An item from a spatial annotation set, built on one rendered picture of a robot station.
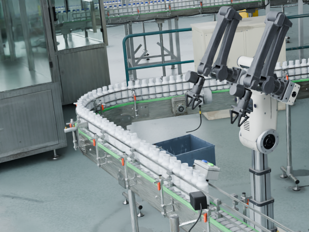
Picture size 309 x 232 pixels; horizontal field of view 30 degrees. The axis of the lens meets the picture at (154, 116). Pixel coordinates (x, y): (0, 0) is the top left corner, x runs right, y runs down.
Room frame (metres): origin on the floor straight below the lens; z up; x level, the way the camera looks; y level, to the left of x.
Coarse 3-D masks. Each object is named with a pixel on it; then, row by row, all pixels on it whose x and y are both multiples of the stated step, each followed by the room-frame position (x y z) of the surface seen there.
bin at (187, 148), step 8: (184, 136) 3.87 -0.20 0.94; (192, 136) 3.86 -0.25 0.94; (152, 144) 3.75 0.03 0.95; (160, 144) 3.78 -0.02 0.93; (168, 144) 3.81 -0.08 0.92; (176, 144) 3.84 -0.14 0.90; (184, 144) 3.86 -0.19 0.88; (192, 144) 3.87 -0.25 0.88; (200, 144) 3.77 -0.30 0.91; (208, 144) 3.68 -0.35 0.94; (168, 152) 3.55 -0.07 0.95; (176, 152) 3.83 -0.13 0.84; (184, 152) 3.86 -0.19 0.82; (192, 152) 3.54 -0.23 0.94; (200, 152) 3.57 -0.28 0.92; (208, 152) 3.60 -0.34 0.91; (184, 160) 3.51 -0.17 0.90; (192, 160) 3.54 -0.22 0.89; (208, 160) 3.59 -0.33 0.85
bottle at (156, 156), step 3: (153, 150) 3.04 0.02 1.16; (156, 150) 3.06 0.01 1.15; (159, 150) 3.04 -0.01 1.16; (153, 153) 3.04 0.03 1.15; (156, 153) 3.03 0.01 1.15; (159, 153) 3.04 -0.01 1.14; (153, 156) 3.04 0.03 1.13; (156, 156) 3.03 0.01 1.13; (159, 156) 3.03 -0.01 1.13; (153, 159) 3.03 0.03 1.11; (156, 159) 3.02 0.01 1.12; (153, 162) 3.03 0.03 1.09; (153, 165) 3.03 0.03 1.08; (156, 165) 3.02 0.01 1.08; (153, 168) 3.03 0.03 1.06; (156, 168) 3.02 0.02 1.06; (156, 171) 3.02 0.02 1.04; (153, 174) 3.04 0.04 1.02; (156, 177) 3.02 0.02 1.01
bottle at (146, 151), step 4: (144, 144) 3.16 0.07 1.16; (148, 144) 3.16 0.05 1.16; (144, 148) 3.14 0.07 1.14; (148, 148) 3.13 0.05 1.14; (144, 152) 3.13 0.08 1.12; (148, 152) 3.12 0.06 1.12; (148, 156) 3.12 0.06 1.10; (144, 160) 3.13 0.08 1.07; (148, 160) 3.12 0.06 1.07; (144, 164) 3.13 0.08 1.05; (148, 164) 3.12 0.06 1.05; (144, 168) 3.14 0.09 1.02
